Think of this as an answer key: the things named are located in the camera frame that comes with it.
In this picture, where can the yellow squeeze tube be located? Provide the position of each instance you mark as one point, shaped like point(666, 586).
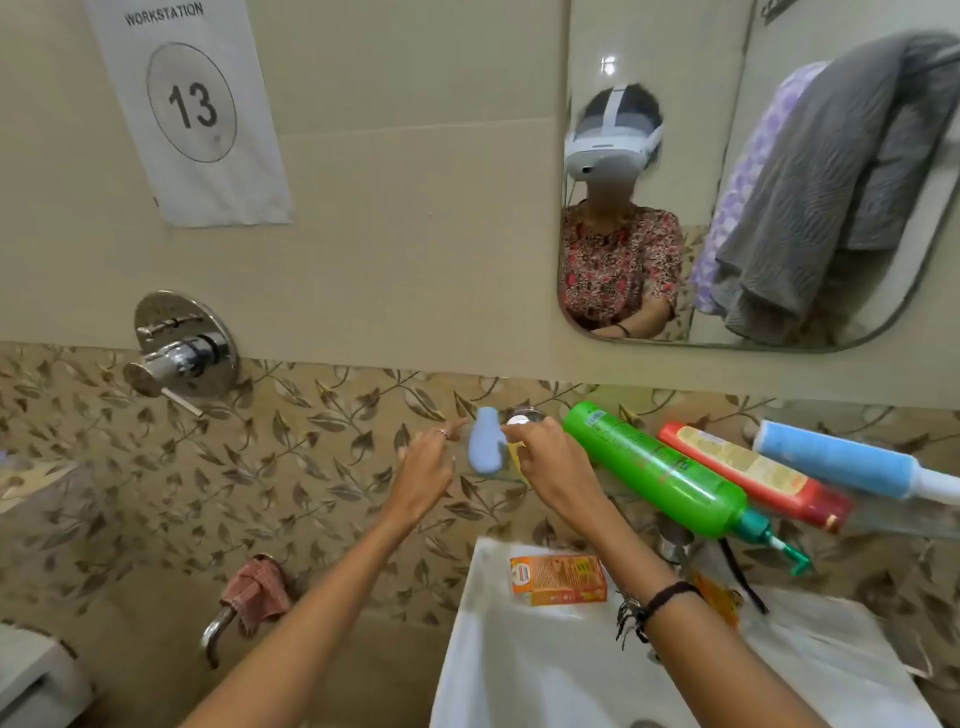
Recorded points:
point(516, 456)

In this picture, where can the white toilet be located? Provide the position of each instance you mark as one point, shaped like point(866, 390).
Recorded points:
point(37, 682)

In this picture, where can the pink checked cloth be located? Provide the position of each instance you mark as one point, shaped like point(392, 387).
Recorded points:
point(259, 592)

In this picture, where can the person's left hand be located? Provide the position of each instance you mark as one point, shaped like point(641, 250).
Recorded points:
point(427, 472)

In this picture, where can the red shampoo bottle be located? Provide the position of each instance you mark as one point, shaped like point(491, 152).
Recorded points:
point(750, 469)

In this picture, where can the chrome shower mixer valve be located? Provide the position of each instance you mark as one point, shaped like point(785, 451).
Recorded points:
point(184, 352)

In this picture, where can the white wash basin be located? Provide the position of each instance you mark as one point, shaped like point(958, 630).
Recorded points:
point(540, 667)

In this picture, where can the person's right forearm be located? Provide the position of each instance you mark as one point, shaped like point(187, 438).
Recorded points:
point(712, 660)

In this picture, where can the glass wall shelf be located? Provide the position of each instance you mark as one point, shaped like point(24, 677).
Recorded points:
point(900, 517)

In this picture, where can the chrome basin tap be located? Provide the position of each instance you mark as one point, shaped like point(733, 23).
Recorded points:
point(675, 547)

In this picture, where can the blue white pump bottle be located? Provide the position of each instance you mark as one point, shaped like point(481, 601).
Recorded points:
point(832, 457)

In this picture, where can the orange clear plastic packet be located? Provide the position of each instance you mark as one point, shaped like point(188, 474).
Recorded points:
point(716, 596)

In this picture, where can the green shampoo pump bottle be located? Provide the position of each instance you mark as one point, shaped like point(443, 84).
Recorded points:
point(660, 472)

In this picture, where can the grey-blue squeeze tube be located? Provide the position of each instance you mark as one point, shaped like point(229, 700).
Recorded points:
point(486, 442)

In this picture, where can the orange soap box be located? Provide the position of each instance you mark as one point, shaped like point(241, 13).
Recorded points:
point(559, 579)

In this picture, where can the person's left forearm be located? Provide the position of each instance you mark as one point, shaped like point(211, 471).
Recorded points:
point(315, 637)

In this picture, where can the chrome wall tap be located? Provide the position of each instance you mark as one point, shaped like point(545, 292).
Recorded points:
point(214, 634)

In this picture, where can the white paper sign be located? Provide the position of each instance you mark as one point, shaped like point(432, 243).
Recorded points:
point(195, 180)

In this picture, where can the person's right hand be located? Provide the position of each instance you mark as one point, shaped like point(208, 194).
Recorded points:
point(559, 480)

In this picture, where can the rounded wall mirror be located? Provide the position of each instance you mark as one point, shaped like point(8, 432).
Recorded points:
point(675, 150)

